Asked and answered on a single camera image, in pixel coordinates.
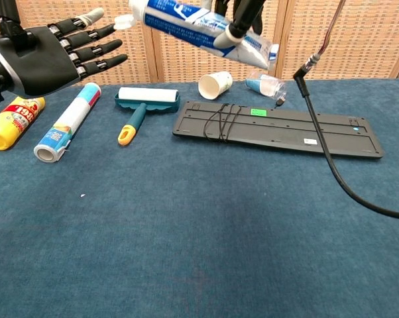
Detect blue white toothpaste tube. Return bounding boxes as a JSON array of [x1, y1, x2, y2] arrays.
[[113, 0, 280, 71]]

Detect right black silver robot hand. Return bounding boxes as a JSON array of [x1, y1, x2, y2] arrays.
[[213, 0, 267, 49]]

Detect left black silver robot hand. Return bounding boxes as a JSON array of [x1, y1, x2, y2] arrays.
[[0, 0, 129, 99]]

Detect bamboo folding screen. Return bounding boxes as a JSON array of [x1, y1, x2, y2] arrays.
[[0, 0, 399, 86]]

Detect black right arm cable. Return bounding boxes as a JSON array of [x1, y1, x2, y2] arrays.
[[292, 0, 399, 221]]

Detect clear blue-labelled plastic bottle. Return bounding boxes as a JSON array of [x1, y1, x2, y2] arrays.
[[245, 73, 288, 101]]

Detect black keyboard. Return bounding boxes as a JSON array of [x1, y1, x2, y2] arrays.
[[172, 100, 385, 160]]

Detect black keyboard cable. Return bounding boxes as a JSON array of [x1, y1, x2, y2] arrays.
[[202, 93, 286, 144]]

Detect white paper cup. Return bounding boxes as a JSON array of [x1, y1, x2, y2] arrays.
[[198, 70, 234, 101]]

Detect white blue tube container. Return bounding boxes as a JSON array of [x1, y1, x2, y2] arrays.
[[33, 82, 102, 164]]

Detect yellow red-labelled bottle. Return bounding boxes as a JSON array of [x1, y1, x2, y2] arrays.
[[0, 95, 46, 152]]

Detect teal lint roller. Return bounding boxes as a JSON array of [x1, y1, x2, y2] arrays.
[[113, 86, 182, 147]]

